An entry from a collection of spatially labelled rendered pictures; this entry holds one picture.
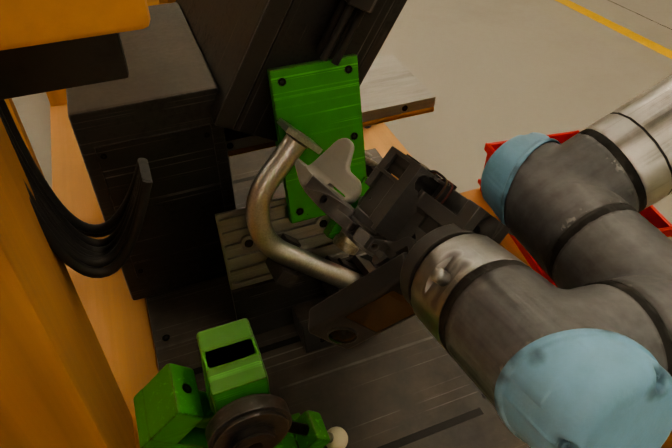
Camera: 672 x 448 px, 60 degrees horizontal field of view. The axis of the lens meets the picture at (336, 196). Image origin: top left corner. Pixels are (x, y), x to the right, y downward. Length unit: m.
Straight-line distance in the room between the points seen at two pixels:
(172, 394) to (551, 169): 0.36
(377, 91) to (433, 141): 1.91
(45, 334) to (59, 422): 0.12
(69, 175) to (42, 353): 0.80
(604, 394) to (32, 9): 0.29
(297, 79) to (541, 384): 0.51
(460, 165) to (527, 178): 2.27
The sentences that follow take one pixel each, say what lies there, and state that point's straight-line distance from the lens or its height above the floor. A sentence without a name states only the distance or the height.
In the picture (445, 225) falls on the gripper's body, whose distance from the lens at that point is 0.41.
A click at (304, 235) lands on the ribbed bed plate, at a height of 1.03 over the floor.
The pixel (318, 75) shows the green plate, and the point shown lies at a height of 1.26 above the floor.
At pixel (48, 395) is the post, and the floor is 1.16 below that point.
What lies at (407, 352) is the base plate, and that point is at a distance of 0.86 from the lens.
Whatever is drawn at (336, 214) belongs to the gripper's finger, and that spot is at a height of 1.29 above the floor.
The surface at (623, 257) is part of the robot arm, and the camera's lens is 0.40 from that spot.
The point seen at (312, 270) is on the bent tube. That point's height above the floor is 1.02.
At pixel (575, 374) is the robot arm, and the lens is 0.30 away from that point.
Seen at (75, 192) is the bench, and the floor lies 0.88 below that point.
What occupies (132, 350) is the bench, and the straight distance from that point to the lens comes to 0.93.
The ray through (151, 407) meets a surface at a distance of 0.57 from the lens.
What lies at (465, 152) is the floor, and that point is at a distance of 2.80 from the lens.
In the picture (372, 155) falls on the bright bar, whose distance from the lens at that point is 1.01.
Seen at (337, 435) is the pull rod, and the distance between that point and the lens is 0.73.
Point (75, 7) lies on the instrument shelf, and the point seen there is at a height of 1.51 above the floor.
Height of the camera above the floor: 1.60
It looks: 40 degrees down
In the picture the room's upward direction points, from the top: straight up
